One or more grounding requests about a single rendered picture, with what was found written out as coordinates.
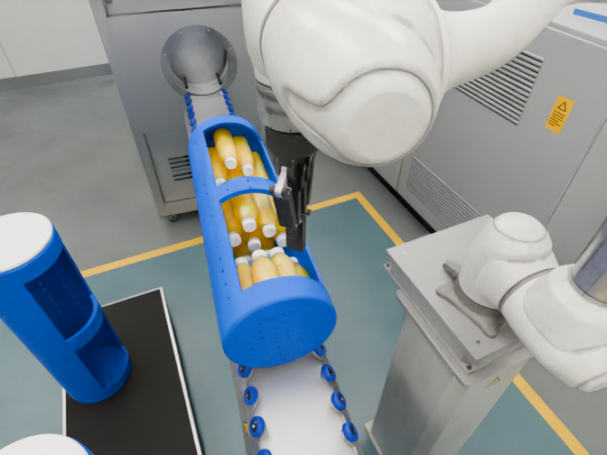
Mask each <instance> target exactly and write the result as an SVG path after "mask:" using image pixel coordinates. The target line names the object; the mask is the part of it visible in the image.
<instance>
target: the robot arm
mask: <svg viewBox="0 0 607 455"><path fill-rule="evenodd" d="M582 3H595V4H607V0H492V1H491V2H490V3H489V4H488V5H485V6H483V7H481V8H478V9H473V10H469V11H462V12H447V11H444V10H441V9H440V7H439V5H438V4H437V3H436V1H435V0H241V5H242V16H243V24H244V33H245V37H246V43H247V52H248V54H249V57H250V59H251V61H252V64H253V67H254V72H255V86H256V88H257V109H258V116H259V118H260V120H261V122H262V123H263V124H265V130H266V146H267V148H268V149H269V151H270V152H272V153H273V154H274V155H275V156H276V158H277V159H278V160H277V162H276V172H277V175H278V176H279V178H278V182H277V184H275V185H270V187H269V193H270V194H271V196H272V197H273V200H274V203H275V210H276V215H277V218H278V222H279V226H280V227H284V228H285V237H286V247H287V248H290V249H293V250H296V251H300V252H303V251H304V249H305V247H306V216H305V215H308V216H310V214H311V211H312V210H311V209H308V208H307V204H309V203H310V202H311V193H312V184H313V166H314V158H315V154H316V152H317V151H318V150H320V151H322V152H323V153H325V154H327V155H328V156H330V157H331V158H333V159H335V160H337V161H340V162H342V163H347V164H349V165H354V166H359V167H378V166H382V165H386V164H390V163H393V162H395V161H398V160H400V159H402V158H403V157H405V156H407V155H408V154H410V153H411V152H412V151H414V150H415V149H416V147H417V146H418V145H420V144H421V143H422V142H423V141H424V139H425V138H426V136H427V135H428V133H429V131H430V130H431V128H432V126H433V123H434V121H435V118H436V115H437V112H438V108H439V106H440V103H441V101H442V99H443V96H444V93H445V92H446V91H448V90H449V89H451V88H455V87H457V86H459V85H461V84H464V83H466V82H469V81H471V80H474V79H477V78H479V77H482V76H484V75H486V74H488V73H490V72H492V71H494V70H496V69H498V68H500V67H502V66H503V65H505V64H507V63H508V62H509V61H511V60H513V59H514V58H515V57H517V56H518V55H519V54H520V53H521V52H522V51H523V50H525V49H526V48H527V47H528V45H529V44H530V43H532V42H533V41H534V39H535V38H536V37H537V36H538V35H539V34H540V33H541V32H542V31H543V30H544V29H545V27H546V26H547V25H548V24H549V23H550V22H551V21H552V20H553V19H554V18H555V16H556V15H557V14H558V13H559V12H560V11H561V10H562V9H563V8H564V7H565V6H567V5H572V4H582ZM552 246H553V244H552V241H551V238H550V236H549V234H548V232H547V230H546V228H545V227H544V226H543V225H542V224H541V223H540V222H539V221H537V220H536V219H535V218H533V217H531V216H529V215H527V214H523V213H519V212H508V213H504V214H502V215H499V216H497V217H496V218H493V219H491V220H489V221H488V222H487V223H486V224H484V225H483V226H482V227H481V228H480V229H479V231H478V232H477V233H476V234H475V236H474V237H473V239H472V241H471V243H470V245H469V247H468V249H467V251H466V254H465V256H464V259H463V261H462V265H459V264H457V263H455V262H454V261H452V260H446V261H445V263H444V264H443V268H444V270H445V271H446V272H447V273H448V274H449V275H450V276H451V277H452V280H451V281H449V282H448V283H445V284H441V285H439V286H437V288H436V290H435V293H436V295H437V296H439V297H440V298H442V299H444V300H446V301H448V302H449V303H450V304H451V305H452V306H453V307H454V308H455V309H457V310H458V311H459V312H460V313H462V314H463V315H464V316H465V317H466V318H468V319H469V320H470V321H471V322H473V323H474V324H475V325H476V326H477V327H478V328H479V329H480V330H481V331H482V333H483V334H484V335H485V336H486V337H488V338H490V339H493V338H495V337H496V336H497V334H498V333H499V330H500V329H501V328H502V327H503V326H504V325H506V324H507V323H508V324H509V325H510V327H511V328H512V329H513V331H514V332H515V333H516V335H517V336H518V338H519V339H520V340H521V342H522V343H523V344H524V346H525V347H526V348H527V349H528V351H529V352H530V353H531V354H532V355H533V357H534V358H535V359H536V360H537V361H538V362H539V363H540V364H541V366H543V367H544V368H545V369H546V370H547V371H548V372H549V373H551V374H552V375H553V376H555V377H556V378H558V379H559V380H560V381H562V382H563V383H565V384H567V385H569V386H571V387H572V388H575V389H576V388H577V389H579V390H582V391H584V392H588V393H589V392H593V391H597V390H600V389H602V388H604V387H607V224H606V225H605V226H604V228H603V229H602V230H601V232H600V233H599V234H598V236H597V237H596V238H595V240H594V241H593V242H592V243H591V244H590V245H589V247H588V248H587V249H586V251H585V252H584V254H583V255H582V256H581V257H580V259H579V260H578V261H577V263H576V264H572V265H561V266H559V264H558V262H557V261H556V258H555V256H554V253H553V252H552V250H551V249H552Z"/></svg>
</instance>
